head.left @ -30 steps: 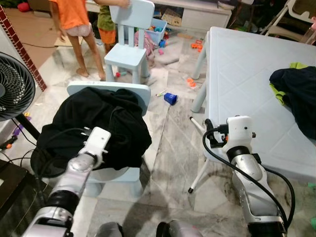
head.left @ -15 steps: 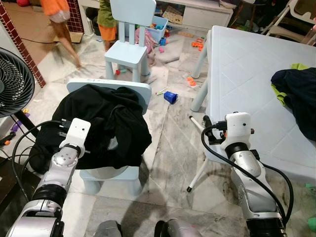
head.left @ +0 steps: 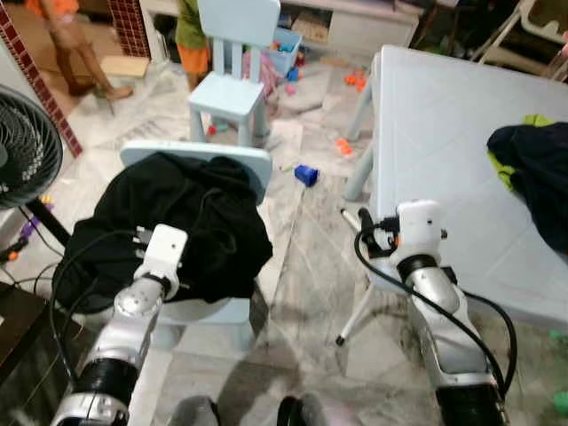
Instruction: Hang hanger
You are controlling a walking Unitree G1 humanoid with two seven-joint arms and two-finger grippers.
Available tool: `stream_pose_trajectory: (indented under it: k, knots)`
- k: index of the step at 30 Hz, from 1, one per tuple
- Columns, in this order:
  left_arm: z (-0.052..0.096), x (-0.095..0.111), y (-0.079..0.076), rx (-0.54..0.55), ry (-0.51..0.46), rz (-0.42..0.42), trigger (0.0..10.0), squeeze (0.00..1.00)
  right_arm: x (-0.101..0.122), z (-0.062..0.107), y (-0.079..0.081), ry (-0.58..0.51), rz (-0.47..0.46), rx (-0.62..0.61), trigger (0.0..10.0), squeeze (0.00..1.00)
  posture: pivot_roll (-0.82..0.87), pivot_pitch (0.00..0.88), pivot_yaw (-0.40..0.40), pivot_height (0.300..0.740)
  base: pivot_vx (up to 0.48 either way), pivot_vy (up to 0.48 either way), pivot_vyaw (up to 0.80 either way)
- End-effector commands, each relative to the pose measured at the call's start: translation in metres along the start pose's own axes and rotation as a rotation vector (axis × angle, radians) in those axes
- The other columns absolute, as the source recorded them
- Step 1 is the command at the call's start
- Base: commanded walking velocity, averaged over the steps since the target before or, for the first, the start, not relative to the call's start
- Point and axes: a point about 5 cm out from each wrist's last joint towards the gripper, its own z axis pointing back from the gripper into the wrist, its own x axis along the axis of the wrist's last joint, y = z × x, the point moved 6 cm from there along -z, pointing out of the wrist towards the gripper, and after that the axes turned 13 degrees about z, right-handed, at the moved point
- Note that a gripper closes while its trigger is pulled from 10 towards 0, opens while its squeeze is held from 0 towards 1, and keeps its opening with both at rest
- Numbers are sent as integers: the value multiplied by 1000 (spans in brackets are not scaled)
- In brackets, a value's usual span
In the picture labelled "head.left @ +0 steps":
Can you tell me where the dark navy garment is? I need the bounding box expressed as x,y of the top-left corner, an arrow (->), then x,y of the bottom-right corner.
486,122 -> 568,258

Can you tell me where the black garment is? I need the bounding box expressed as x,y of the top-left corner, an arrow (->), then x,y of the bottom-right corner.
53,151 -> 274,313

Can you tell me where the small blue toy block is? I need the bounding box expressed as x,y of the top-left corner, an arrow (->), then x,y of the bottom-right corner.
294,163 -> 321,188

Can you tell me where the light blue plastic table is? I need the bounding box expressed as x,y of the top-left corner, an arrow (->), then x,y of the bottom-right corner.
335,45 -> 568,349

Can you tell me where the light blue curved-back chair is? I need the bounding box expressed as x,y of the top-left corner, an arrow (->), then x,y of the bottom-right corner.
118,139 -> 276,351

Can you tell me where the blue toy storage bin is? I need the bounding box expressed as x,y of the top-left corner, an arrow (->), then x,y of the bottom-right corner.
264,27 -> 304,83

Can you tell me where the light blue slat-back chair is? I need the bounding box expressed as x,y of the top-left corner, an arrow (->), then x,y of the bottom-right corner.
186,0 -> 283,149

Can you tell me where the grey right robot leg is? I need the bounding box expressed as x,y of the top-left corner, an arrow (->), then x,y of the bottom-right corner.
277,393 -> 365,426

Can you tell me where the grey robot leg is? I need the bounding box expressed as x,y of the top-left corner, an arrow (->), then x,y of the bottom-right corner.
167,395 -> 223,426
277,393 -> 365,426

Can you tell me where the white low cabinet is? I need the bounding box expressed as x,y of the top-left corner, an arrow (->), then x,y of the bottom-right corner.
282,0 -> 425,61

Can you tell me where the child in green shirt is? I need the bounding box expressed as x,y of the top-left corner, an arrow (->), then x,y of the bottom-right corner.
174,0 -> 214,91

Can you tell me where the grey left robot leg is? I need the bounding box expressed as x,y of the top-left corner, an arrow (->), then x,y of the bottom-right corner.
167,395 -> 223,426

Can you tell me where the brown cardboard sheet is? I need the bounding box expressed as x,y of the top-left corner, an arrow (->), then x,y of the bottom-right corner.
100,55 -> 152,80

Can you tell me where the child in orange clothes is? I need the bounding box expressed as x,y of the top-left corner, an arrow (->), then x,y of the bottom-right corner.
25,0 -> 136,101

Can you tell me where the black floor fan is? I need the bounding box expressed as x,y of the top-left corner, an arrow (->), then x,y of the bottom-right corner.
0,84 -> 72,248

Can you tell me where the dark wooden furniture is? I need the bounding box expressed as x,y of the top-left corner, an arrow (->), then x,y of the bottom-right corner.
0,282 -> 50,391

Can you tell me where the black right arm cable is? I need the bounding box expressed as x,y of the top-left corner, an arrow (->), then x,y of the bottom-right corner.
352,226 -> 518,400

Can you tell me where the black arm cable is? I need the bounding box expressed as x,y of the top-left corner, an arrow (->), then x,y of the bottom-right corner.
352,226 -> 518,400
49,229 -> 143,383

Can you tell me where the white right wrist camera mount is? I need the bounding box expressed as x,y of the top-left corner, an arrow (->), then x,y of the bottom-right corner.
390,200 -> 447,263

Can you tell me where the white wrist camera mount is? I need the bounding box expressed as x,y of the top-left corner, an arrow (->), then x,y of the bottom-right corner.
390,200 -> 447,263
133,224 -> 190,283

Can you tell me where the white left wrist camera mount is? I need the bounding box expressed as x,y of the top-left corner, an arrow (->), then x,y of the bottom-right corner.
133,224 -> 190,283

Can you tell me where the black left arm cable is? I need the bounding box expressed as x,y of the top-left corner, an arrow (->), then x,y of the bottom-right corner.
49,229 -> 143,383

